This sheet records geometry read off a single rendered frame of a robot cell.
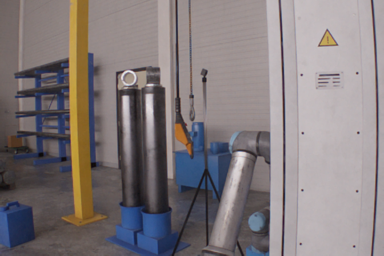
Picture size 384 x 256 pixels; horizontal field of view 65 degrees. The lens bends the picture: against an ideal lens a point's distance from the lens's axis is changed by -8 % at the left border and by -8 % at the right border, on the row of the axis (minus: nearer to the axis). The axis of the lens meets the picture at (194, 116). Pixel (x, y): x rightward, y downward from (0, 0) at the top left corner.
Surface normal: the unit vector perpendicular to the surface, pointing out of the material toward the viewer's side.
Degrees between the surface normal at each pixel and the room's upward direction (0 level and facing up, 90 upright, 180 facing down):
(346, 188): 90
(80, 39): 90
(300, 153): 90
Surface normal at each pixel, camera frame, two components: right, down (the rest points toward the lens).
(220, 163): 0.77, 0.00
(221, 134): -0.63, 0.03
